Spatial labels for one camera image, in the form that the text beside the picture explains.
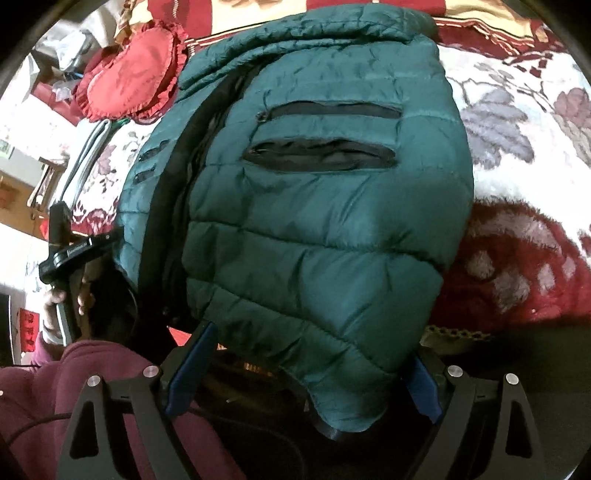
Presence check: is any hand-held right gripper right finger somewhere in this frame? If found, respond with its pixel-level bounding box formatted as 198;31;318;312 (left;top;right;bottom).
406;354;546;480

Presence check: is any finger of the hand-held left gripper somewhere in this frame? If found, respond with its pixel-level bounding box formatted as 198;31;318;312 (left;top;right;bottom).
90;229;124;250

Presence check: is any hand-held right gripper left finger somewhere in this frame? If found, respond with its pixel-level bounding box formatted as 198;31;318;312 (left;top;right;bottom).
55;320;219;480

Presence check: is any green puffer jacket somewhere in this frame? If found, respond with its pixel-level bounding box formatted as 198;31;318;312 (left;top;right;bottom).
113;7;477;440

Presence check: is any person's left forearm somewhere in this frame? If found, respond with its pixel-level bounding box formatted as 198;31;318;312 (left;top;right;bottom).
0;330;245;480

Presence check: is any person's left hand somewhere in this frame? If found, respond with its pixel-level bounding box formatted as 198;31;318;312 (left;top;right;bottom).
41;270;98;344

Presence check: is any grey cloth strip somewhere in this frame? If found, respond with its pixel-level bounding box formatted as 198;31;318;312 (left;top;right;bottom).
62;119;114;206

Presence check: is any wooden chair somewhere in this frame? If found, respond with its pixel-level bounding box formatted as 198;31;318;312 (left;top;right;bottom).
27;156;71;219

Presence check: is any dark cloth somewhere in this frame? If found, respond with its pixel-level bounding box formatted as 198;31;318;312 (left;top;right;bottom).
166;318;591;480

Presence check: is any red heart-shaped pillow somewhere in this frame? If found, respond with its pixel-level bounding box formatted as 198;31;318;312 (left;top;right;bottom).
75;21;188;124

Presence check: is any white floral fleece blanket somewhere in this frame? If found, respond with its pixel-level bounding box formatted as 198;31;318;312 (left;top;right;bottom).
69;44;591;343

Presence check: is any red and cream printed blanket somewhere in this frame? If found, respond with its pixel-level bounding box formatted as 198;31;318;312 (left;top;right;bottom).
148;0;570;70

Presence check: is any black cable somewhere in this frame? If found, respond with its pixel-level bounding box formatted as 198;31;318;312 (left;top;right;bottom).
0;408;75;446

